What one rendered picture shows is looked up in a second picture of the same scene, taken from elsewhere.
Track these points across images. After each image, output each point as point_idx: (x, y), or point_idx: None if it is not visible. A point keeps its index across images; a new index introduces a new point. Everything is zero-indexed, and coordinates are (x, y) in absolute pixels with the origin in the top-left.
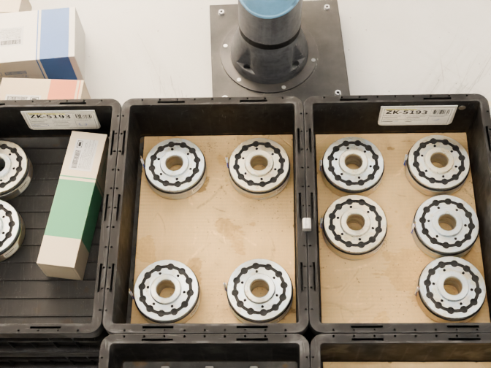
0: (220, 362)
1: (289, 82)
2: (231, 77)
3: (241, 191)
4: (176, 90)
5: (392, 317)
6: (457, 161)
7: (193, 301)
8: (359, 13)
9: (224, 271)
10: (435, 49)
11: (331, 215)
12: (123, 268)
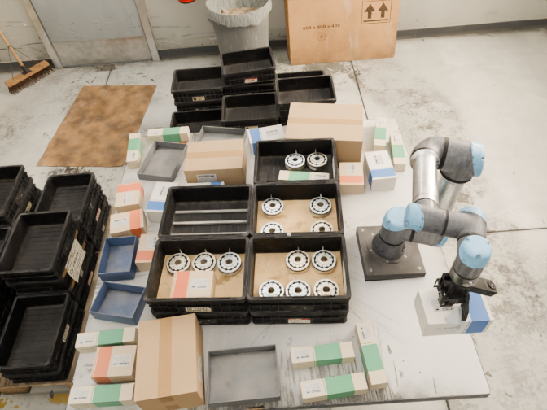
0: None
1: (374, 252)
2: (374, 232)
3: None
4: (370, 220)
5: (262, 275)
6: None
7: (268, 213)
8: (424, 287)
9: (281, 224)
10: (409, 319)
11: (300, 252)
12: (278, 192)
